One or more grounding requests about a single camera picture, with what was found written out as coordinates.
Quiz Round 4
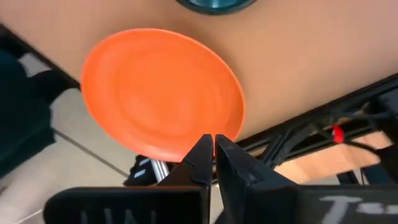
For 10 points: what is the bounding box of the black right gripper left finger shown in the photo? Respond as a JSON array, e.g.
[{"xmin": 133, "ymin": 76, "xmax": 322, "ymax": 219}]
[{"xmin": 156, "ymin": 133, "xmax": 215, "ymax": 189}]

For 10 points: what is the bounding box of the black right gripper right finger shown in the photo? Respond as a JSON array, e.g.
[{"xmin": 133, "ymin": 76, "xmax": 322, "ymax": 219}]
[{"xmin": 213, "ymin": 134, "xmax": 300, "ymax": 224}]

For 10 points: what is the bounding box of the orange plastic plate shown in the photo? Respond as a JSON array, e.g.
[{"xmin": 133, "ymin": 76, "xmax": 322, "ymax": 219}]
[{"xmin": 80, "ymin": 27, "xmax": 247, "ymax": 164}]

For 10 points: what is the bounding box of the dark green plastic tray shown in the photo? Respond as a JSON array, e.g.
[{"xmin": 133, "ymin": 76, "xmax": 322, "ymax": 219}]
[{"xmin": 175, "ymin": 0, "xmax": 259, "ymax": 16}]

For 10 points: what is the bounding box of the red clip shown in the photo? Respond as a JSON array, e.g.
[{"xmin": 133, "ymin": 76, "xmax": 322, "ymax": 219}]
[{"xmin": 330, "ymin": 124, "xmax": 346, "ymax": 144}]

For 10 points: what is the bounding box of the dark bulky object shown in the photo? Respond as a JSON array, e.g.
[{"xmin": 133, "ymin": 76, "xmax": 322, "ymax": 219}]
[{"xmin": 0, "ymin": 49, "xmax": 57, "ymax": 179}]

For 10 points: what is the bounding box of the black aluminium rig frame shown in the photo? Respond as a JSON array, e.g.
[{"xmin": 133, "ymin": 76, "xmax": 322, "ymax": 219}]
[{"xmin": 0, "ymin": 24, "xmax": 398, "ymax": 188}]

